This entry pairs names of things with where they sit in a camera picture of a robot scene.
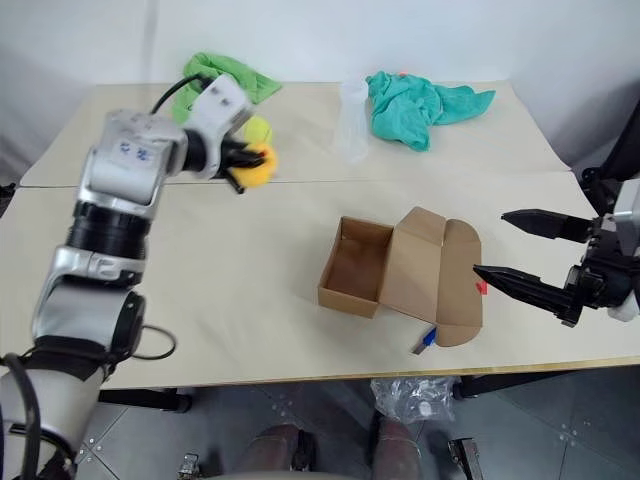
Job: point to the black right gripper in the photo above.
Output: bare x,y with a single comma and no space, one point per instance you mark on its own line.
602,280

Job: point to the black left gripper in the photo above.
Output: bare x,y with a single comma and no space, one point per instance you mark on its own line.
222,160

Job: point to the yellow plush toy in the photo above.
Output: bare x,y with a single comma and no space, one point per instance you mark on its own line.
260,175

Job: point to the brown cardboard box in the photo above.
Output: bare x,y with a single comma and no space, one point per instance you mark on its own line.
415,270

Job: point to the blue utility knife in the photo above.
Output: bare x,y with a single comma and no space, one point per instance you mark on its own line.
424,342

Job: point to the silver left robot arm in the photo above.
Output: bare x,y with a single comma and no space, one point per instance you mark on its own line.
125,165

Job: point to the yellow-green tennis ball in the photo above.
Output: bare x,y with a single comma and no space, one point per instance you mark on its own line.
260,129

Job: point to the red tape square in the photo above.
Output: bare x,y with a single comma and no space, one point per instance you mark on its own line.
481,287

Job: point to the green cloth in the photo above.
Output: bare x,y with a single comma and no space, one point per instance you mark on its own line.
250,75

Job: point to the black chair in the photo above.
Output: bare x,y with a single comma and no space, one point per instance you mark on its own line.
605,190

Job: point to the clear plastic cup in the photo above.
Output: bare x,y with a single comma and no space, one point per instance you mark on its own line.
352,130

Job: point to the teal cloth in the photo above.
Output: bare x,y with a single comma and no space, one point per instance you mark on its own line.
405,110

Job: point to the crumpled clear plastic bag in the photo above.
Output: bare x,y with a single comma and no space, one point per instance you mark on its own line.
415,400

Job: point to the brown rounded shape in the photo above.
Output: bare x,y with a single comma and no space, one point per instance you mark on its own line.
280,447
397,445

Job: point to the black table foot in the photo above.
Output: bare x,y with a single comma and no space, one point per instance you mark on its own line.
145,400

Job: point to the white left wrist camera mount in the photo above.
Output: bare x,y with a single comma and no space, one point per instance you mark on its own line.
220,105

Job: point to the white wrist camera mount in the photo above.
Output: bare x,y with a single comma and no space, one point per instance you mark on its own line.
629,215
220,105

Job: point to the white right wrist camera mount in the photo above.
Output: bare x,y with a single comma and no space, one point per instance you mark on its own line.
629,215

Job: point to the black metal foot bracket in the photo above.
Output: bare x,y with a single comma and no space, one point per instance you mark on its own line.
189,464
465,460

